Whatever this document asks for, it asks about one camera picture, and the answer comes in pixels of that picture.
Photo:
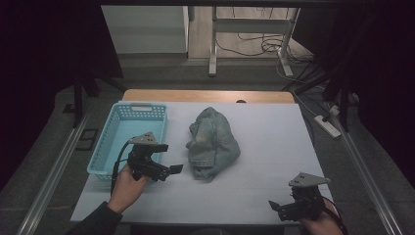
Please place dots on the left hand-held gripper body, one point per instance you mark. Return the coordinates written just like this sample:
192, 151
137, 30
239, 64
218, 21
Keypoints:
143, 163

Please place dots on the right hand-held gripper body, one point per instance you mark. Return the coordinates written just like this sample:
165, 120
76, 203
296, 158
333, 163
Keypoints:
308, 180

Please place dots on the light blue plastic basket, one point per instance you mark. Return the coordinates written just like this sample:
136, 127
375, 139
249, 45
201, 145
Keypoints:
124, 130

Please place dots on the faded denim garment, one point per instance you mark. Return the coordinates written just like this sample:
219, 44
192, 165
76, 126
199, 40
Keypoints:
212, 143

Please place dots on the person's left hand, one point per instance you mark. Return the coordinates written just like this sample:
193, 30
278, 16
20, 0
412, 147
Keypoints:
125, 191

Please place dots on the person's right hand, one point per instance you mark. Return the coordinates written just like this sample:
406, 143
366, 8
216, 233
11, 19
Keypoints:
323, 225

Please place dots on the white table mat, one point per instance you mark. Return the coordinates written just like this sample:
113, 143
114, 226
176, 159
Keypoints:
270, 140

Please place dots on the white power strip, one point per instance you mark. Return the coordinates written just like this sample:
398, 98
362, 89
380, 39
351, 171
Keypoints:
327, 126

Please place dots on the white plug adapter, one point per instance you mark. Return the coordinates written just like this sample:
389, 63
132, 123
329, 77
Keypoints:
334, 110

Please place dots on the dark table grommet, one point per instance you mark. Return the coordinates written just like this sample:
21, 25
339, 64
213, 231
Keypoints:
240, 101

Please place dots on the white cabinet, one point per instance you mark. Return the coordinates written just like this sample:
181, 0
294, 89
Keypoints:
147, 29

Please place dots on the aluminium rail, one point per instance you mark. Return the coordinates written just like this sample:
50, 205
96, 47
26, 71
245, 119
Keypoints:
52, 176
368, 182

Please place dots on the white desk frame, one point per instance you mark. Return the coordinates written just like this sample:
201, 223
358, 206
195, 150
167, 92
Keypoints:
213, 42

